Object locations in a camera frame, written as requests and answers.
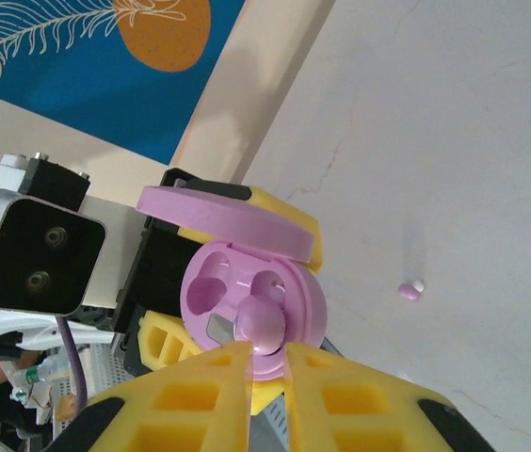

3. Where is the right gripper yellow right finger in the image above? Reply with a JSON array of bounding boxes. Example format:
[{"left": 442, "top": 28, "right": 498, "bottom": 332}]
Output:
[{"left": 283, "top": 341, "right": 497, "bottom": 452}]

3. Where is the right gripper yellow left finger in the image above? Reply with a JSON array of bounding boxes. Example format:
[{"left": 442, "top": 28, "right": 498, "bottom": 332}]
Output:
[{"left": 51, "top": 339, "right": 253, "bottom": 452}]

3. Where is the purple earbud charging case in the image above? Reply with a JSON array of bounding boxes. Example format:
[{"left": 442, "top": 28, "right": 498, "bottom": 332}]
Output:
[{"left": 136, "top": 184, "right": 328, "bottom": 383}]

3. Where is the purple wireless earbud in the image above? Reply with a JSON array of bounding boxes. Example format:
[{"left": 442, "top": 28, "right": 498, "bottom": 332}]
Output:
[
  {"left": 234, "top": 295, "right": 290, "bottom": 357},
  {"left": 396, "top": 280, "right": 426, "bottom": 302}
]

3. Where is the grey slotted cable duct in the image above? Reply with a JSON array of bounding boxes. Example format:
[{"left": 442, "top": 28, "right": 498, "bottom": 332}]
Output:
[{"left": 51, "top": 341, "right": 290, "bottom": 452}]

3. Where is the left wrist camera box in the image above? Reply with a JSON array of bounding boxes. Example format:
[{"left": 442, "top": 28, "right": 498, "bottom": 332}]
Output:
[{"left": 0, "top": 153, "right": 107, "bottom": 316}]

